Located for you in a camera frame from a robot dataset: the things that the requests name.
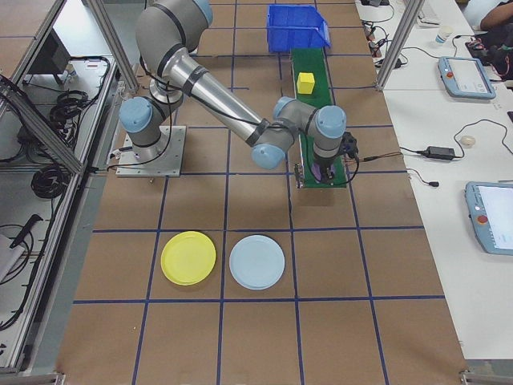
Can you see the yellow foam block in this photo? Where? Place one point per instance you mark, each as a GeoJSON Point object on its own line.
{"type": "Point", "coordinates": [306, 83]}

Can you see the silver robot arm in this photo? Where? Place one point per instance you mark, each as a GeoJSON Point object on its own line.
{"type": "Point", "coordinates": [216, 96]}

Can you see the light blue plate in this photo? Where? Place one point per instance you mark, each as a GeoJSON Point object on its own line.
{"type": "Point", "coordinates": [256, 262]}

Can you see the yellow plate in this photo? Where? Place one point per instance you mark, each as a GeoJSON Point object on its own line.
{"type": "Point", "coordinates": [188, 258]}

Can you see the green conveyor belt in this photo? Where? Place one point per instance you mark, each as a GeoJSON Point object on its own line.
{"type": "Point", "coordinates": [310, 60]}

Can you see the black power brick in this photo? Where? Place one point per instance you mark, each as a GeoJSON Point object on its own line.
{"type": "Point", "coordinates": [439, 151]}

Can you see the black plug adapter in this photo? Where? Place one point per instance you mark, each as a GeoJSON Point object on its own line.
{"type": "Point", "coordinates": [398, 62]}

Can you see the blue plastic bin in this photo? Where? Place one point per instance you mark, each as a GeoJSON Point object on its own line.
{"type": "Point", "coordinates": [300, 38]}

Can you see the beige round cap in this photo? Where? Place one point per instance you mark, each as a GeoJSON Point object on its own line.
{"type": "Point", "coordinates": [467, 140]}

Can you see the blue grey teach pendant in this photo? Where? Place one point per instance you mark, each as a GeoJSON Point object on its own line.
{"type": "Point", "coordinates": [491, 218]}
{"type": "Point", "coordinates": [465, 76]}

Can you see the white paper cup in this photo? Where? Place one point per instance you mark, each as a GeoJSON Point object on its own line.
{"type": "Point", "coordinates": [443, 35]}

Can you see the white keyboard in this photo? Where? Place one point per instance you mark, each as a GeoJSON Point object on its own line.
{"type": "Point", "coordinates": [429, 14]}

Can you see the person in dark clothes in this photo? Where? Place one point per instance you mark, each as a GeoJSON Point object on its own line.
{"type": "Point", "coordinates": [499, 16]}

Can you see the dark control box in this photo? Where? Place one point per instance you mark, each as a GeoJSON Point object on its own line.
{"type": "Point", "coordinates": [50, 54]}

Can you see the aluminium extrusion post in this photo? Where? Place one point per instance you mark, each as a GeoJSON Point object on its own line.
{"type": "Point", "coordinates": [115, 48]}
{"type": "Point", "coordinates": [401, 40]}

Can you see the white square base plate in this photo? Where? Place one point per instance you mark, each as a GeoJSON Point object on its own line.
{"type": "Point", "coordinates": [172, 156]}

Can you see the metal bar frame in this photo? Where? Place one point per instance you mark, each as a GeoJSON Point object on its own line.
{"type": "Point", "coordinates": [40, 132]}

